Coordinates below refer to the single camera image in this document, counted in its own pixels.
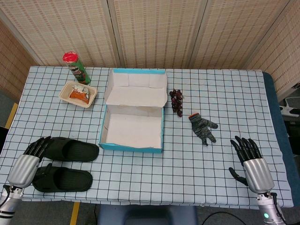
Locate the grey knit work glove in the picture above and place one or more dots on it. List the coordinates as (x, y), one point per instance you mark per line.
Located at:
(201, 127)

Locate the dark red grape bunch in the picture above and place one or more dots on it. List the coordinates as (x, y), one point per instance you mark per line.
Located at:
(175, 103)

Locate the woven folding screen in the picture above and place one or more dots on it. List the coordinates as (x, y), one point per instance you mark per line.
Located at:
(152, 30)

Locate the blue cardboard shoe box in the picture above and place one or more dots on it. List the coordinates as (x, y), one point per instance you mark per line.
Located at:
(133, 131)

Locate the white plastic device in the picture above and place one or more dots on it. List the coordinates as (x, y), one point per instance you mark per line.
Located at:
(289, 109)

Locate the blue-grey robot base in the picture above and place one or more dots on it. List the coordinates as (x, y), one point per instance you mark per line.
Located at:
(145, 216)

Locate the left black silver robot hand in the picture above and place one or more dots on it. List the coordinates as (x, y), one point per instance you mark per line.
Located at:
(23, 171)

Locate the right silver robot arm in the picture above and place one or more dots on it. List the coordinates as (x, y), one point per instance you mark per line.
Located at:
(267, 211)

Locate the dark blue table pad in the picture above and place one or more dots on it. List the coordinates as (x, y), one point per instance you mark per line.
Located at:
(274, 98)

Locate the beige food tray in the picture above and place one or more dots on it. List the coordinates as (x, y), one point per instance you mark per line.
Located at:
(64, 95)

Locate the green Pringles can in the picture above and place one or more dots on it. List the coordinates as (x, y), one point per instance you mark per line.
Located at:
(79, 70)

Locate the blue checked tablecloth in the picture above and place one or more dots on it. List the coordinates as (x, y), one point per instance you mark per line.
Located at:
(164, 175)

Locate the black rubber slipper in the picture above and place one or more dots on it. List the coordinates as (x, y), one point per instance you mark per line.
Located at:
(70, 180)
(77, 150)

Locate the orange snack packet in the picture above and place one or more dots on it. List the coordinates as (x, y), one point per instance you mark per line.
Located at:
(78, 95)

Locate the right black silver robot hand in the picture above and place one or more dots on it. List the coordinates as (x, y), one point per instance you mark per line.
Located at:
(257, 173)

